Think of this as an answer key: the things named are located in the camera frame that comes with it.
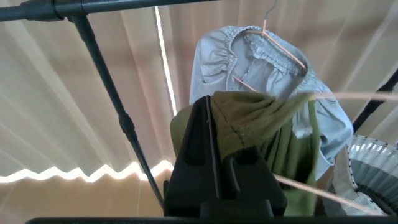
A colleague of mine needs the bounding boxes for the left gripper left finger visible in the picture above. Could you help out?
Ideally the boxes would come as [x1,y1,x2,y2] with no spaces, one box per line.
[164,95,220,218]

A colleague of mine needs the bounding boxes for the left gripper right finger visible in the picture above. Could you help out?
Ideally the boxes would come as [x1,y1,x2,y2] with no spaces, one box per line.
[219,147,289,218]

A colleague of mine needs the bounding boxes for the green garment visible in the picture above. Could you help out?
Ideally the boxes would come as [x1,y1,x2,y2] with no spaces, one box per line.
[170,91,321,217]

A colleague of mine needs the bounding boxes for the pale grey shorts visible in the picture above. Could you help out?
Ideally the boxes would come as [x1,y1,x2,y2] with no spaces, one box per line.
[189,25,354,181]

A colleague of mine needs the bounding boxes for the pink clothes hanger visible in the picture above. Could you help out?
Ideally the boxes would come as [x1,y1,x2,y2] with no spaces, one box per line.
[231,0,308,93]
[273,91,398,216]

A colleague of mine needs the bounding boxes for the white laundry basket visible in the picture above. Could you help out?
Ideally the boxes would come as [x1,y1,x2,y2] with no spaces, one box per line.
[323,135,398,217]

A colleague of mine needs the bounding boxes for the black clothes rack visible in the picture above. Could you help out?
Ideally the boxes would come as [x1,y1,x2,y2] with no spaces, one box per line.
[0,0,398,208]

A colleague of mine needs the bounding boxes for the beige curtain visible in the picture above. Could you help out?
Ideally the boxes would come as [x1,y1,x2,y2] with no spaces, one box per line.
[0,0,398,178]

